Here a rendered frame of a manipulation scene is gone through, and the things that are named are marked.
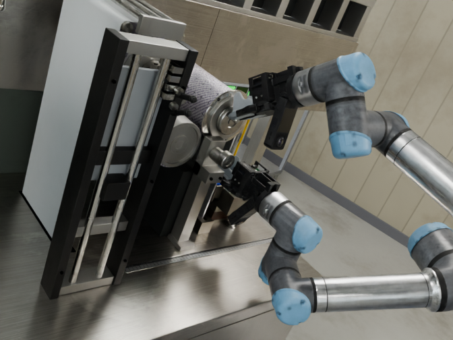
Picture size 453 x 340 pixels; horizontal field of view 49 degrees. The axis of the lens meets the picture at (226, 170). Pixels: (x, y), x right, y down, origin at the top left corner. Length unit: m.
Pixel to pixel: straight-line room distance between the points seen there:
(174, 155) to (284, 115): 0.29
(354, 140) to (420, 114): 3.12
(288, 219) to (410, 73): 3.02
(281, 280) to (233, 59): 0.79
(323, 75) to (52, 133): 0.61
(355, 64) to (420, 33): 3.12
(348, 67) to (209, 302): 0.60
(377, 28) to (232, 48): 2.64
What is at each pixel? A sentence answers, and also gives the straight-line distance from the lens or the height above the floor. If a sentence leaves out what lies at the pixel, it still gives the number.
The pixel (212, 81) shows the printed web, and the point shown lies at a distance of 1.25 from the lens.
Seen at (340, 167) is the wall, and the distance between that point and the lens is 4.30.
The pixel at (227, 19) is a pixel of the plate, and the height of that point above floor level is 1.41.
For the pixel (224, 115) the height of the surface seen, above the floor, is 1.27.
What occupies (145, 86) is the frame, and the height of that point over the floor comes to 1.35.
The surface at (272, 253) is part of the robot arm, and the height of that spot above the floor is 1.04.
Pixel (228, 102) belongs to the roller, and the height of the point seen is 1.29.
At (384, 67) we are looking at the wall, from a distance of 4.13.
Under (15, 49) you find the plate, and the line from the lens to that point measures 1.28.
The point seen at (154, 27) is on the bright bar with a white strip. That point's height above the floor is 1.44.
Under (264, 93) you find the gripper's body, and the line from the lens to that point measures 1.09.
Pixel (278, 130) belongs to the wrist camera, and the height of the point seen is 1.32.
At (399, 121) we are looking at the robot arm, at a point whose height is 1.43.
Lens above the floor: 1.64
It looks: 24 degrees down
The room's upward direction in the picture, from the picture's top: 22 degrees clockwise
